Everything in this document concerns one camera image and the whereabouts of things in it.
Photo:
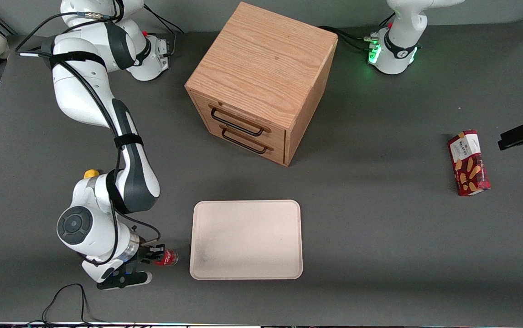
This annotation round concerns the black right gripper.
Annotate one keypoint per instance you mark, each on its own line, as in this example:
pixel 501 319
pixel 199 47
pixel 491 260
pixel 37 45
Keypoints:
pixel 145 252

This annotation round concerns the small red coke bottle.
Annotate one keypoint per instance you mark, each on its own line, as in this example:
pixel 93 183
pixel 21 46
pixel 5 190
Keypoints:
pixel 170 258

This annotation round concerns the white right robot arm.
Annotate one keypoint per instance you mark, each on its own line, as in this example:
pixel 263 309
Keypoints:
pixel 79 91

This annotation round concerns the beige rectangular tray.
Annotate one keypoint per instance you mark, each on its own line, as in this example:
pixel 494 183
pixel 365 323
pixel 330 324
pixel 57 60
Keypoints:
pixel 247 237

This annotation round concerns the red tartan shortbread box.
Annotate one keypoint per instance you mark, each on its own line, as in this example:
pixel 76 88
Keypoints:
pixel 468 164

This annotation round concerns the wooden drawer front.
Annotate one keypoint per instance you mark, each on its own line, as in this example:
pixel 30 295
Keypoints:
pixel 277 138
pixel 277 156

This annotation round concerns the wooden drawer cabinet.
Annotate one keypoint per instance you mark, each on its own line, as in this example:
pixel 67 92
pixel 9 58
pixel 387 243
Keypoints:
pixel 261 59

